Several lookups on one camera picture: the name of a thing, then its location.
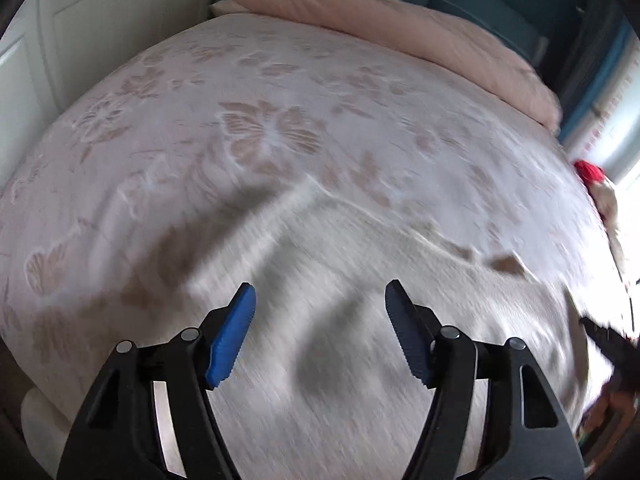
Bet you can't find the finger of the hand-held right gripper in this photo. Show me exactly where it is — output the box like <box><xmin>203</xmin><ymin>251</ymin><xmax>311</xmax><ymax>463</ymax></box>
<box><xmin>580</xmin><ymin>315</ymin><xmax>640</xmax><ymax>376</ymax></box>

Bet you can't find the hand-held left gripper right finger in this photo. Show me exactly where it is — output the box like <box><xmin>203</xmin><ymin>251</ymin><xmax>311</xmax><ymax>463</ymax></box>
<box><xmin>384</xmin><ymin>280</ymin><xmax>586</xmax><ymax>480</ymax></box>

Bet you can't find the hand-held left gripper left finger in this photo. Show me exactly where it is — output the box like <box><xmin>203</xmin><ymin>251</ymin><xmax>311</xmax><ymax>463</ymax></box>
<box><xmin>56</xmin><ymin>282</ymin><xmax>257</xmax><ymax>480</ymax></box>

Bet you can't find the cream sweater with black hearts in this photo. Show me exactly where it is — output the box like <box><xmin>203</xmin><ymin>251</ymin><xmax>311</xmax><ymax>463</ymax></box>
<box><xmin>190</xmin><ymin>187</ymin><xmax>616</xmax><ymax>480</ymax></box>

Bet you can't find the red plush toy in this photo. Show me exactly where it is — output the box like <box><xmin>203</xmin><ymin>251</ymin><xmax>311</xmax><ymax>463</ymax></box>
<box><xmin>572</xmin><ymin>160</ymin><xmax>608</xmax><ymax>186</ymax></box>

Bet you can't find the pink butterfly blanket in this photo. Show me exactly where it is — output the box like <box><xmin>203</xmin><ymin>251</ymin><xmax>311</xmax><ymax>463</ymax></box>
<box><xmin>0</xmin><ymin>15</ymin><xmax>636</xmax><ymax>411</ymax></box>

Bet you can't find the pink duvet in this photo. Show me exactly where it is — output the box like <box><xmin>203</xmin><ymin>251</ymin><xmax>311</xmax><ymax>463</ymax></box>
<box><xmin>210</xmin><ymin>0</ymin><xmax>561</xmax><ymax>128</ymax></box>

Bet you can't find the dark curtain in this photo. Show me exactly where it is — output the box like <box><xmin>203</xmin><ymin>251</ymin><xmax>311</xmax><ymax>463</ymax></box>
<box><xmin>545</xmin><ymin>0</ymin><xmax>631</xmax><ymax>111</ymax></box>

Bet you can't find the teal bed headboard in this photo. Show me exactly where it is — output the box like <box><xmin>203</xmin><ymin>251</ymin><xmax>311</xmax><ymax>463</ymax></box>
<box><xmin>370</xmin><ymin>0</ymin><xmax>601</xmax><ymax>66</ymax></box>

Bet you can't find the white wardrobe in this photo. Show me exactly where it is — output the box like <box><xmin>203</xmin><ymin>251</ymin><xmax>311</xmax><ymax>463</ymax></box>
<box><xmin>0</xmin><ymin>0</ymin><xmax>246</xmax><ymax>126</ymax></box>

